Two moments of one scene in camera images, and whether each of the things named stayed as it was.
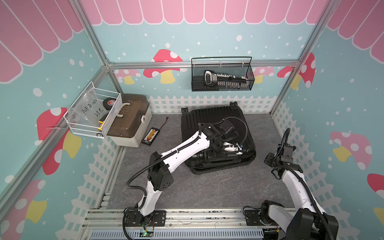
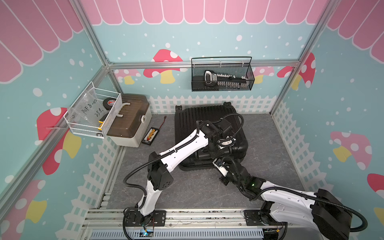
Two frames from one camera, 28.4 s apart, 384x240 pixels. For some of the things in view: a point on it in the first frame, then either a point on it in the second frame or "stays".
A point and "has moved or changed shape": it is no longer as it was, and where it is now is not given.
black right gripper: [268, 159] -> [222, 180]
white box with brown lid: [131, 120] stays
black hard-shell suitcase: [213, 160] has moved or changed shape
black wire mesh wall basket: [221, 74] stays
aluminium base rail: [107, 224] stays
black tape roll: [108, 102] stays
